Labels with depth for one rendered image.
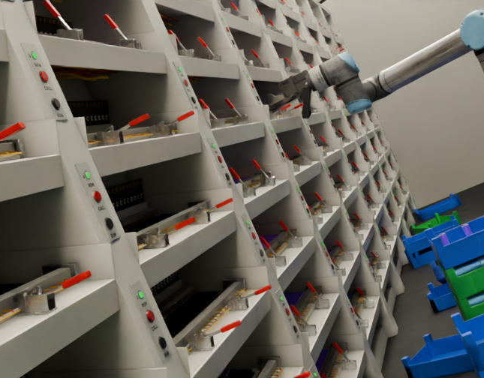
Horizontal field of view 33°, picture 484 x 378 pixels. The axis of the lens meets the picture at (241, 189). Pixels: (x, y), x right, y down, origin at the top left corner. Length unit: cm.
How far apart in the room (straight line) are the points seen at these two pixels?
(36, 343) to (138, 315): 26
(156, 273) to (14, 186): 35
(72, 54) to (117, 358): 51
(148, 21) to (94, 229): 80
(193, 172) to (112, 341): 73
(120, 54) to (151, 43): 27
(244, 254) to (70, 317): 86
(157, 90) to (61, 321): 94
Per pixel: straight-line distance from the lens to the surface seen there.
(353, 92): 300
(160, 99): 186
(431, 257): 442
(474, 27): 268
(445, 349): 282
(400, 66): 303
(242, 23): 294
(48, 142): 118
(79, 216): 118
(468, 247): 203
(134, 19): 189
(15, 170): 106
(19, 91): 120
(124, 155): 139
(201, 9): 243
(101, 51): 152
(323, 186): 321
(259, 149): 252
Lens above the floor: 80
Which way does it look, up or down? 1 degrees down
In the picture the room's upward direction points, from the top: 24 degrees counter-clockwise
